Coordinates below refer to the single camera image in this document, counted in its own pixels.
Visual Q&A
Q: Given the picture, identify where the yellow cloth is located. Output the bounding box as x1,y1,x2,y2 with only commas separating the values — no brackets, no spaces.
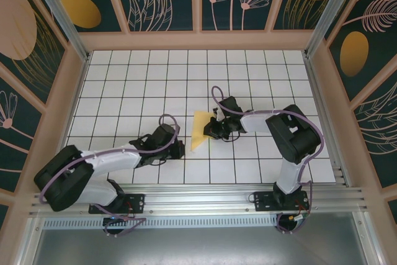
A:
190,109,215,151

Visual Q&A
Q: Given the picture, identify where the grey metal panel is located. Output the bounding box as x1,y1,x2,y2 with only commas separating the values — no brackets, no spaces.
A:
18,227,384,265

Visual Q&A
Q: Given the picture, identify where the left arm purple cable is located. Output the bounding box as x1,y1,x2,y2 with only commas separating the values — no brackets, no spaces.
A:
39,113,181,238

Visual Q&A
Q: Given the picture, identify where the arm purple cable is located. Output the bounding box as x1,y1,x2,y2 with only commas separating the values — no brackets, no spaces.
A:
39,113,181,238
211,86,325,235

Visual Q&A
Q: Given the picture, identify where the aluminium mounting rail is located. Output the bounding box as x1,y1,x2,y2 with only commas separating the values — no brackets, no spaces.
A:
28,182,370,218

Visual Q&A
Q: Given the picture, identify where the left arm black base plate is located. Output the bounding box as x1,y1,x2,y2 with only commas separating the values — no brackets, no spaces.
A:
89,193,146,215

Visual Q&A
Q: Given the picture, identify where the perforated metal cable duct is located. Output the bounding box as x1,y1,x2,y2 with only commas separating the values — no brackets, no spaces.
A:
43,215,280,229

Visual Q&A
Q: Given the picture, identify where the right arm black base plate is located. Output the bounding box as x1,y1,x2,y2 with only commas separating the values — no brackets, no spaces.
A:
253,190,310,212

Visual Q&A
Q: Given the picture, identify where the aluminium side rail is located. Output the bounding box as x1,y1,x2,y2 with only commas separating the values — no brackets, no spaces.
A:
305,55,354,189

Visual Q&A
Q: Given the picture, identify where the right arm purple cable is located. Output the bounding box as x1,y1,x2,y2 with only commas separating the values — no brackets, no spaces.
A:
211,86,325,235

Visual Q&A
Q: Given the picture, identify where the aluminium frame post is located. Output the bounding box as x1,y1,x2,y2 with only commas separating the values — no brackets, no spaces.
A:
305,0,378,60
24,0,91,63

